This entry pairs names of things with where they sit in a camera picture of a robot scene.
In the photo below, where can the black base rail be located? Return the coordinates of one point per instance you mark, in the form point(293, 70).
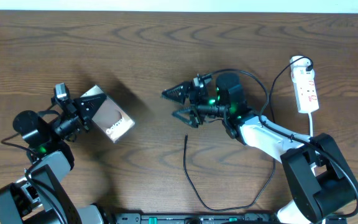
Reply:
point(194, 218)

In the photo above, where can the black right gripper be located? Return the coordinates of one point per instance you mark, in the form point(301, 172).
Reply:
point(196, 93)

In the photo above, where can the white power strip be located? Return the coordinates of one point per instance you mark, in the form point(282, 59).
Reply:
point(305, 90)

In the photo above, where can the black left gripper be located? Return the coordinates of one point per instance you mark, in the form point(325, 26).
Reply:
point(79, 105)

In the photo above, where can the white usb wall charger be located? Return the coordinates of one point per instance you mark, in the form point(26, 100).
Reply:
point(301, 61)

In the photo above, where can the smartphone with brown screen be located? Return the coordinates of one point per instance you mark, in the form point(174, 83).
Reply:
point(110, 117)

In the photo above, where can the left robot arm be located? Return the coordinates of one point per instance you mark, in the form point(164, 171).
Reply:
point(38, 196)

